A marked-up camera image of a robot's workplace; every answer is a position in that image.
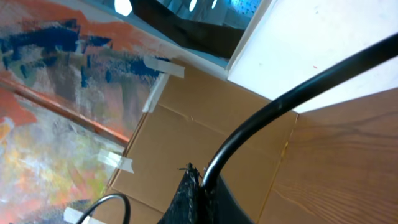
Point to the colourful abstract painting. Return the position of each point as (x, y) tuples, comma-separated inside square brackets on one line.
[(74, 85)]

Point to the dark window pane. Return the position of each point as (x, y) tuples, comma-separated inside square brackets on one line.
[(215, 30)]

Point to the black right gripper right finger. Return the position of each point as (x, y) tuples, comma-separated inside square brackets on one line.
[(228, 210)]

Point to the cardboard side panel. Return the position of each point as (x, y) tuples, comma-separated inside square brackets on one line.
[(193, 117)]

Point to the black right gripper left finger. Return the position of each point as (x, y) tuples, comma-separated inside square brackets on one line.
[(183, 208)]

